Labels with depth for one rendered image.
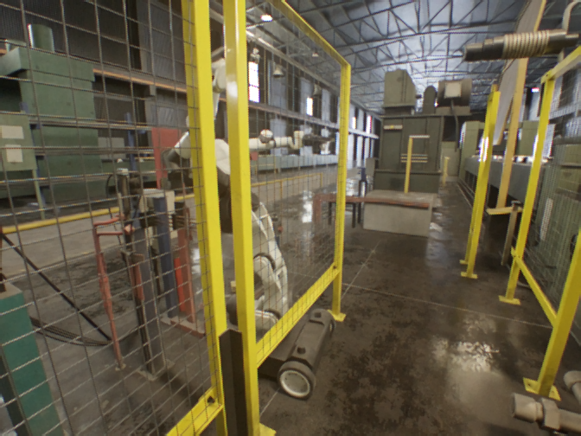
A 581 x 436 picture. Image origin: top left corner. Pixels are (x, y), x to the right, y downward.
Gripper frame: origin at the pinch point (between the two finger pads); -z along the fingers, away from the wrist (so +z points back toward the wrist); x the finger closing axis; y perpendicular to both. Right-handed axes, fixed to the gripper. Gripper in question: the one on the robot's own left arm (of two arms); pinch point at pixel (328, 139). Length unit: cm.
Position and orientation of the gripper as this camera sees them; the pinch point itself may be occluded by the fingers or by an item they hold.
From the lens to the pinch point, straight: 199.4
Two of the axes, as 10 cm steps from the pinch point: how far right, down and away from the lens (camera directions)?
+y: 0.0, 9.7, 2.3
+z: -8.8, -1.1, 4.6
